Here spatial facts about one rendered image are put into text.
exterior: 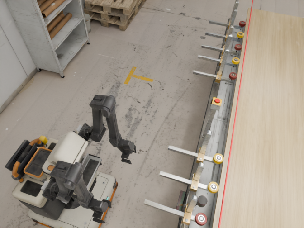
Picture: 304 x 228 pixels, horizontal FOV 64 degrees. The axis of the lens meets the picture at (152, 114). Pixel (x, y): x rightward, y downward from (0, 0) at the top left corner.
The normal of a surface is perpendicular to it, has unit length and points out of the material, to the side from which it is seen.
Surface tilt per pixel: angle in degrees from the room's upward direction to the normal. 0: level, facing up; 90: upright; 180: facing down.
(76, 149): 42
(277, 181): 0
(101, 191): 0
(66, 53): 0
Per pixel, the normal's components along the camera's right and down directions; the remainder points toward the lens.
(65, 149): 0.66, -0.27
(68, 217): 0.02, -0.60
